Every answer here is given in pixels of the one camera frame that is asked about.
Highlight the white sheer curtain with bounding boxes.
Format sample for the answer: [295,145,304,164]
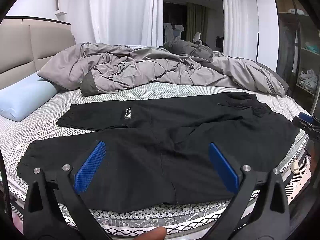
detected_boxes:
[89,0,163,47]
[223,0,259,61]

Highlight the light blue pillow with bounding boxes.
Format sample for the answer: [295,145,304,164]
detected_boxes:
[0,73,59,122]

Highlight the grey crumpled duvet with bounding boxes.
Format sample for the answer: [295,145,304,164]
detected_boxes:
[39,40,289,96]

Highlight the left hand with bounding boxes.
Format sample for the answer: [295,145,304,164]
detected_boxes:
[134,226,167,240]

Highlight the white honeycomb mattress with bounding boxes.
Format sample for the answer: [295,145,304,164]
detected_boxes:
[0,81,313,238]

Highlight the right hand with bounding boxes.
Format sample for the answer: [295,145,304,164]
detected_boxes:
[309,152,319,176]

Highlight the white sheer curtain left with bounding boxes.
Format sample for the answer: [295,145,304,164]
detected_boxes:
[89,0,163,47]

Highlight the white chair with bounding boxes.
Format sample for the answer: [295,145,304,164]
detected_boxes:
[163,23,184,42]

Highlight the black pants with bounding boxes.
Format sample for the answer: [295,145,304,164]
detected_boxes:
[17,92,299,213]

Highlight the white sheer curtain right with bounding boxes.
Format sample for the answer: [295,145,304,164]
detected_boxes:
[223,0,259,61]

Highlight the olive green curtain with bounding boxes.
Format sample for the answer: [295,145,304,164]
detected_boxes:
[186,3,208,42]

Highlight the beige padded headboard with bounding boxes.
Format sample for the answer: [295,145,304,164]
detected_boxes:
[1,16,75,89]

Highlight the dark open wardrobe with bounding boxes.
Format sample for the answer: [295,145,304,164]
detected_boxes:
[275,0,319,118]

